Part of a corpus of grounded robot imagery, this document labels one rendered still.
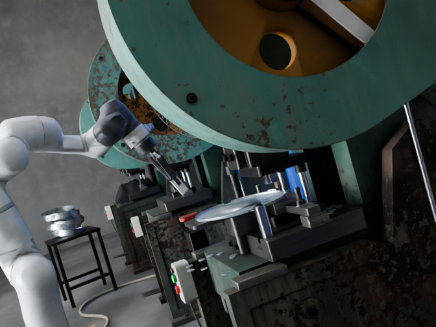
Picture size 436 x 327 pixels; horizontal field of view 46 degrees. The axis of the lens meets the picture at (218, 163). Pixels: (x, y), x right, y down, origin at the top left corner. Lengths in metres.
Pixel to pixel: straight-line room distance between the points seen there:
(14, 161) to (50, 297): 0.38
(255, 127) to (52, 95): 7.19
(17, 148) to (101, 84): 1.43
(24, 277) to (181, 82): 0.69
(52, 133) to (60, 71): 6.65
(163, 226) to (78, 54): 5.54
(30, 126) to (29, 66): 6.71
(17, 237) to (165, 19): 0.75
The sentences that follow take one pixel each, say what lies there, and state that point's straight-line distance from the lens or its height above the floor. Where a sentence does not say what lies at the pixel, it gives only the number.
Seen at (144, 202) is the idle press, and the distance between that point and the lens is 4.80.
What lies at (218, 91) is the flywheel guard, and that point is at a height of 1.10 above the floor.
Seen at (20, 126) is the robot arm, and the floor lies 1.20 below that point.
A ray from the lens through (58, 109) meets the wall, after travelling 8.17.
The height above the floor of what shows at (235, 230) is 0.72.
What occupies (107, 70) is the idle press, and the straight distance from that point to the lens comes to 2.88.
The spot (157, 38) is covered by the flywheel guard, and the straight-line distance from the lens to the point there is 1.08.
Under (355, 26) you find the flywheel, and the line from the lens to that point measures 1.27.
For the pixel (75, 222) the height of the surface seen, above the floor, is 0.64.
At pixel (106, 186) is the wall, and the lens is 8.12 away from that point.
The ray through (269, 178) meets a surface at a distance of 1.59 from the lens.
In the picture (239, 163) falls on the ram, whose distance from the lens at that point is 1.52.
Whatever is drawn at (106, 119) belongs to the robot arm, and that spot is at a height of 1.17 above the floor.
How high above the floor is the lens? 1.02
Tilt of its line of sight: 3 degrees down
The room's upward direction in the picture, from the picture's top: 16 degrees counter-clockwise
